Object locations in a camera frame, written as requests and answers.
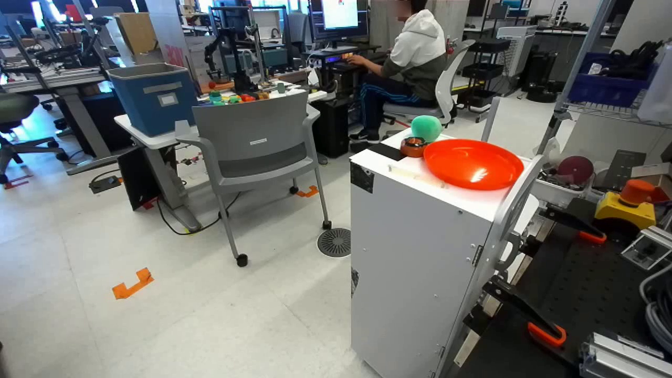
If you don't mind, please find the seated person in white hoodie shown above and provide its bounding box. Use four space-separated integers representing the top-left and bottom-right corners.
341 0 449 143

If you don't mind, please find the black office chair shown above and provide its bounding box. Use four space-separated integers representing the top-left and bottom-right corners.
0 91 72 186

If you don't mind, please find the yellow emergency stop button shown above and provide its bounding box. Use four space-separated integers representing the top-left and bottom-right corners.
592 176 670 231

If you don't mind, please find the black square side patch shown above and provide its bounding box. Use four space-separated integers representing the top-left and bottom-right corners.
348 162 376 196

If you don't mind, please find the small orange floor tape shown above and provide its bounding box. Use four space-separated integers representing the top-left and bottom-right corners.
292 182 321 201

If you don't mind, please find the orange plastic bowl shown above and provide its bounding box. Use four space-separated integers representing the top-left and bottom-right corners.
423 136 527 194

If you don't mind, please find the black power adapter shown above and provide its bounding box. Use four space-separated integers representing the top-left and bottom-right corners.
87 172 125 196

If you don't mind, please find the grey desk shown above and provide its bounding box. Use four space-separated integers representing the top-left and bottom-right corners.
0 66 135 176

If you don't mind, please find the grey cable bundle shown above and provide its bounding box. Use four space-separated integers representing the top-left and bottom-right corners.
637 261 672 354

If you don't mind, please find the orange bracket floor tape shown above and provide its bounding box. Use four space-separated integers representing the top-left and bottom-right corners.
109 264 155 302

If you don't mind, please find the green round plush toy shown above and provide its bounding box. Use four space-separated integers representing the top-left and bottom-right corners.
410 113 446 144

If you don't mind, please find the black clamp orange handle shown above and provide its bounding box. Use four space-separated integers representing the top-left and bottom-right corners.
482 275 572 353
537 201 610 247

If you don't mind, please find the slanted aluminium frame post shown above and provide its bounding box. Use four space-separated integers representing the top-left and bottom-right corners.
533 0 618 155

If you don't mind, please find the white toy kitchen cabinet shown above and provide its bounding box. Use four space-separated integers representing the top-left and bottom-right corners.
348 126 554 378

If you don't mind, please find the blue storage bin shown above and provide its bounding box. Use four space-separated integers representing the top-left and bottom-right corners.
105 61 200 138

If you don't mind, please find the grey chair with casters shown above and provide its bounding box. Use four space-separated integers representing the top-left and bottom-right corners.
175 91 335 268

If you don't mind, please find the white office chair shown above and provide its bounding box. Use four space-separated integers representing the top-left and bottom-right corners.
380 37 480 128

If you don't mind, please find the black box under table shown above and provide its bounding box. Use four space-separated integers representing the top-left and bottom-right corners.
116 144 163 213

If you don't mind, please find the black stand on table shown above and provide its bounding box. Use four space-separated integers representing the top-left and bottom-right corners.
205 7 268 93

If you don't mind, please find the computer monitor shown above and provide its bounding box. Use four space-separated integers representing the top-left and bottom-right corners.
318 0 364 33

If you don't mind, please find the grey metal pole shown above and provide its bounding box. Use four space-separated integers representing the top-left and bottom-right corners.
480 94 505 144

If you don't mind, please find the black computer tower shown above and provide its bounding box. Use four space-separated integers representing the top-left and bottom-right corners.
310 93 356 160

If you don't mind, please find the colourful toy pile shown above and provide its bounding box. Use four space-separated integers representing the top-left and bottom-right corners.
202 77 310 110

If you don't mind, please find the grey metal plate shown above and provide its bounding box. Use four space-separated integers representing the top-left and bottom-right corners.
604 147 649 194

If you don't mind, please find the blue plastic crate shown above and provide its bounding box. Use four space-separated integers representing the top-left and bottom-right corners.
568 48 664 110

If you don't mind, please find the aluminium extrusion bar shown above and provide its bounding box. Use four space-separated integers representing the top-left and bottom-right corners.
577 331 672 378

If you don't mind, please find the dark red bowl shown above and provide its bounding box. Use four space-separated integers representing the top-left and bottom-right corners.
553 154 597 192

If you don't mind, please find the black utility cart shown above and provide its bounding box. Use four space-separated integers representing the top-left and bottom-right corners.
461 37 512 113

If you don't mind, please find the cardboard box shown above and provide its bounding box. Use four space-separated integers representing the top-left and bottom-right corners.
113 10 160 59

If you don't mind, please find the black tape patch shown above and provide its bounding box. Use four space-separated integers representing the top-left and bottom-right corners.
365 141 408 162

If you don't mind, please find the white electrical box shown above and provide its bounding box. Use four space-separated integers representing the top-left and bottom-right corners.
620 225 672 274

